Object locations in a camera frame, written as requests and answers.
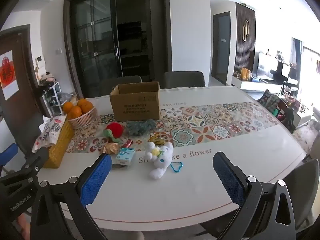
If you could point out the dark interior door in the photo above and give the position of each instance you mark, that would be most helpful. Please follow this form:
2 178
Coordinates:
221 50

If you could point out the white shoe rack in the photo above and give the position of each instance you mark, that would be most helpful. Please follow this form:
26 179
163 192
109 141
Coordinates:
51 97

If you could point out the dark glass sliding doors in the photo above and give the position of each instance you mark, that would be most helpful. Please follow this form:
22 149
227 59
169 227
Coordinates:
100 42

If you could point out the patterned cushion chair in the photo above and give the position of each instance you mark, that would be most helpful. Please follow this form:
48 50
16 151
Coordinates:
268 102

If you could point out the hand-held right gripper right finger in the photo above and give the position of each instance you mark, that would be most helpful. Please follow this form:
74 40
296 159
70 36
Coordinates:
227 177

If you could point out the red white door poster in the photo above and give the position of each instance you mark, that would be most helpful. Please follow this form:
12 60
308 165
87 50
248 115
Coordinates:
7 75

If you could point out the blue white tissue pack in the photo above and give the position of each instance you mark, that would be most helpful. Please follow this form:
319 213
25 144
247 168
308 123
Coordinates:
125 155

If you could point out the red foil wrapper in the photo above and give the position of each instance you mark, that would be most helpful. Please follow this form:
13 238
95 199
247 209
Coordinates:
128 143

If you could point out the brown cardboard box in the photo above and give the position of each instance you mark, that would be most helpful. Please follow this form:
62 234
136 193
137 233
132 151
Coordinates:
135 105

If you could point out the red plush fruit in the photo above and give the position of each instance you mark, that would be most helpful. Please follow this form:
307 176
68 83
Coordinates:
115 130

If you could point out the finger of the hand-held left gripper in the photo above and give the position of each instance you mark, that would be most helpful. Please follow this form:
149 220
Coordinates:
8 155
37 158

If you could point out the white television cabinet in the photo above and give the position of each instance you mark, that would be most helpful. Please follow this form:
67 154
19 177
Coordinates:
250 86

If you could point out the gold foil wrapper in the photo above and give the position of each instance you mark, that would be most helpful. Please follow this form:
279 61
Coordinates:
112 148

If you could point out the blue heart carabiner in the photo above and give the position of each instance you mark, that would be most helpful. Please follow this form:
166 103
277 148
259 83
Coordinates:
177 171

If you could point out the white ribbed fruit basket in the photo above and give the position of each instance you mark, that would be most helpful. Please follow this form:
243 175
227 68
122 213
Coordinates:
83 121

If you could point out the white plush dog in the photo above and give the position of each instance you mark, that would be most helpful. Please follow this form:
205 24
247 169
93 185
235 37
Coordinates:
158 162

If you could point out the yellow cartoon toy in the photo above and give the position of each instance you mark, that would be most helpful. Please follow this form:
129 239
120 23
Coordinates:
157 140

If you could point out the white intercom panel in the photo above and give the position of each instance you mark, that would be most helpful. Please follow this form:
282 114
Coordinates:
40 61

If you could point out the floral tissue cover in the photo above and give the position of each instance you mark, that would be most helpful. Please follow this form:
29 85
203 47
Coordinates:
50 132

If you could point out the black sideboard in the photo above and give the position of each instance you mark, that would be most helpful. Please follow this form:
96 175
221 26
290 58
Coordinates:
287 73

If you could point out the grey curtain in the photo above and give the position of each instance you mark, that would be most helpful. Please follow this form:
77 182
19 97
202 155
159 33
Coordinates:
297 57

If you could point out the pink bag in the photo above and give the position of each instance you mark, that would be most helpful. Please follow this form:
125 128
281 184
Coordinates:
48 78

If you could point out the flat television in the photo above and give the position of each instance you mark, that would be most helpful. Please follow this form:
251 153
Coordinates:
266 65

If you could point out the brown entry door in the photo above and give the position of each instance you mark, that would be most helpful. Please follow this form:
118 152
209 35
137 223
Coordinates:
22 80

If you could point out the white patterned tablecloth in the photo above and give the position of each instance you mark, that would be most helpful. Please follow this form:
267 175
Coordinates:
175 192

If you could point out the orange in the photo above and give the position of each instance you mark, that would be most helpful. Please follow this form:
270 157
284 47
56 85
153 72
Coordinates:
84 105
67 107
75 112

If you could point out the grey dining chair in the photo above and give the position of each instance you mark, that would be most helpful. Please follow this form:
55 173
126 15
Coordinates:
302 187
27 130
185 80
112 85

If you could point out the yellow gift bags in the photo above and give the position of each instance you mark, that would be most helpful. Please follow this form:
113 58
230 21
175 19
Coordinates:
245 74

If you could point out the yellow woven tissue box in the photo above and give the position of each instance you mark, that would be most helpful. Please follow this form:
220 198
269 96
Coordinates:
58 150

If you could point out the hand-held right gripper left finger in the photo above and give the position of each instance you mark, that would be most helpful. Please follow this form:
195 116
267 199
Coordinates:
96 177

